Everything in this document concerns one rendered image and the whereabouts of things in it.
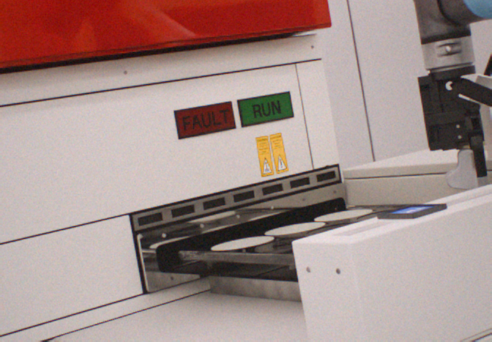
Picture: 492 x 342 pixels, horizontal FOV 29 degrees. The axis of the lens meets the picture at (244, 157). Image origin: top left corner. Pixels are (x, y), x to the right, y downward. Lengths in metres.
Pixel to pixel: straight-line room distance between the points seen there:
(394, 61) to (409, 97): 0.17
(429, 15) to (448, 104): 0.13
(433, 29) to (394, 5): 2.63
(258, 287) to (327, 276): 0.48
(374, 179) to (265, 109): 0.23
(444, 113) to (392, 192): 0.30
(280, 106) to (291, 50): 0.11
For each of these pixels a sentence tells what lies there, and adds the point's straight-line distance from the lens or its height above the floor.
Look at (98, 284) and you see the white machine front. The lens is 1.52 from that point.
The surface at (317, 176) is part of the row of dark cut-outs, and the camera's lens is 1.77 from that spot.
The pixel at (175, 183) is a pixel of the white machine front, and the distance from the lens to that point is 1.59.
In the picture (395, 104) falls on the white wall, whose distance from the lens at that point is 4.01.
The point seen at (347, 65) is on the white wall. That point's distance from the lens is 3.85.
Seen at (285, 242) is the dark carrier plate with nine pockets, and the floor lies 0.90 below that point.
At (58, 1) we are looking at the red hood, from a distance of 1.47.
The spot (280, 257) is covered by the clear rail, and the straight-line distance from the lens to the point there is 1.32.
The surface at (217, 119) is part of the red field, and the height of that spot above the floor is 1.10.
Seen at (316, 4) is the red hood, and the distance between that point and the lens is 1.74.
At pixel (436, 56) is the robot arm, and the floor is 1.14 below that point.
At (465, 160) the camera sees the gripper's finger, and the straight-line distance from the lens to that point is 1.47.
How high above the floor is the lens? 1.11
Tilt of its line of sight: 3 degrees down
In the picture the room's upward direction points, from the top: 10 degrees counter-clockwise
